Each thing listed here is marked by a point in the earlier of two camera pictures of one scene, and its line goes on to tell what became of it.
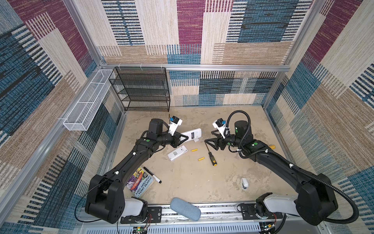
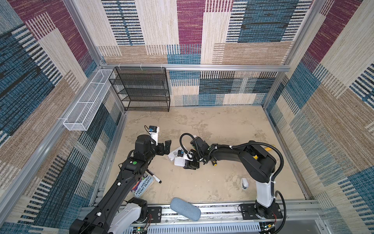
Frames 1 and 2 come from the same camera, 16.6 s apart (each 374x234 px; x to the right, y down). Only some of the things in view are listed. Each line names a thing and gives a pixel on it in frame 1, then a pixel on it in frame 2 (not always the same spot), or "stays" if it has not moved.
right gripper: [216, 141] to [192, 165]
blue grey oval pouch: [186, 208] stays
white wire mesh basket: [85, 109] stays
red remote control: [192, 135] to [179, 162]
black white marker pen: [159, 181] stays
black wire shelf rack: [146, 87] stays
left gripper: [176, 138] to [160, 151]
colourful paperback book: [140, 182] stays
